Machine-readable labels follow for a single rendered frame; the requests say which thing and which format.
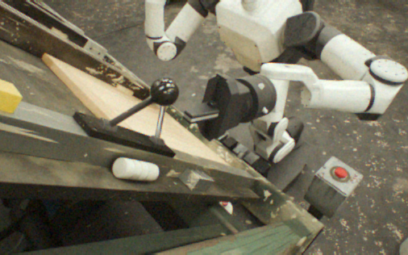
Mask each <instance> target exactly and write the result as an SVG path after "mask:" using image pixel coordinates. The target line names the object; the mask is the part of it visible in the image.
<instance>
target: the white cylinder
mask: <svg viewBox="0 0 408 255"><path fill-rule="evenodd" d="M112 171H113V174H114V176H115V177H117V178H124V179H131V180H138V181H145V182H152V181H155V180H156V178H157V176H158V175H159V169H158V168H157V166H156V165H154V164H153V163H149V162H146V161H135V160H132V159H127V158H124V157H120V158H119V159H118V160H117V161H115V162H114V164H113V167H112Z"/></svg>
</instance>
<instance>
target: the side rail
mask: <svg viewBox="0 0 408 255"><path fill-rule="evenodd" d="M320 230H321V228H320V227H319V226H318V225H317V224H315V222H313V221H312V220H311V219H309V218H308V217H307V216H305V215H304V216H302V217H298V218H295V219H288V220H284V221H281V222H278V223H275V224H270V225H266V226H264V227H258V228H252V229H249V230H246V231H243V232H237V233H235V234H229V235H225V236H221V237H217V238H214V239H211V240H206V241H200V242H197V243H193V244H191V245H186V246H182V247H179V248H176V249H175V248H173V249H168V250H165V251H162V252H158V253H154V254H148V255H301V254H302V252H303V251H304V248H305V246H307V244H308V242H309V241H310V239H314V238H315V235H316V234H317V233H318V232H320Z"/></svg>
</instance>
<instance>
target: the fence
mask: <svg viewBox="0 0 408 255"><path fill-rule="evenodd" d="M171 149H172V150H173V151H174V152H175V153H176V155H175V156H174V158H172V157H167V156H164V155H161V154H155V153H150V152H147V151H144V150H141V149H138V148H133V147H130V146H124V145H121V144H116V143H113V142H110V141H107V140H102V139H96V138H93V137H90V136H88V135H87V134H86V132H84V131H83V129H82V128H81V126H80V125H79V124H78V123H77V121H76V120H75V119H74V118H73V117H72V116H67V115H63V114H61V113H58V112H55V111H51V110H46V109H43V108H42V107H38V106H35V105H32V104H30V103H27V102H21V101H20V103H19V104H18V106H17V107H16V109H15V110H14V112H13V113H10V112H7V111H0V151H2V152H12V153H21V154H25V155H31V156H36V157H44V158H50V159H55V160H64V161H73V162H78V163H84V164H88V165H97V166H103V167H107V168H112V167H113V164H114V162H115V161H117V160H118V159H119V158H120V157H124V158H127V159H132V160H135V161H146V162H149V163H153V164H154V165H156V166H157V168H158V169H159V175H161V176H170V177H176V178H179V177H180V176H181V175H182V174H183V172H184V171H185V169H186V168H187V167H189V168H192V169H201V170H203V172H205V173H206V174H207V175H208V176H209V177H210V178H212V179H213V180H214V183H215V184H224V185H230V186H238V187H244V188H248V189H250V187H251V186H252V183H254V181H255V180H256V179H255V178H254V177H253V176H252V175H251V174H249V173H248V172H247V171H245V170H243V169H237V168H234V167H231V166H229V165H224V164H223V163H220V162H217V161H211V160H208V159H206V158H203V157H200V156H196V155H193V154H189V153H185V152H182V151H180V150H177V149H175V148H171Z"/></svg>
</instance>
